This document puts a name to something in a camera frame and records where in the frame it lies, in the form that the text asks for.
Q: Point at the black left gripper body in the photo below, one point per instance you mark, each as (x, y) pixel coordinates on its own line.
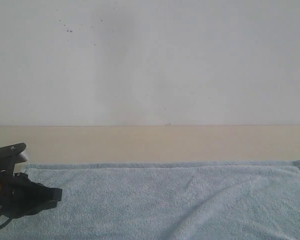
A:
(19, 196)

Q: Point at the light blue fleece towel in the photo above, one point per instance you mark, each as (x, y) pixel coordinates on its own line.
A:
(172, 201)

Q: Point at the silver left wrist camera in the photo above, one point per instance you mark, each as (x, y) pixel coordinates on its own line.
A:
(22, 157)

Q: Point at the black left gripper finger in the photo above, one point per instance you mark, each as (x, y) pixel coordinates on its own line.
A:
(50, 194)
(42, 207)

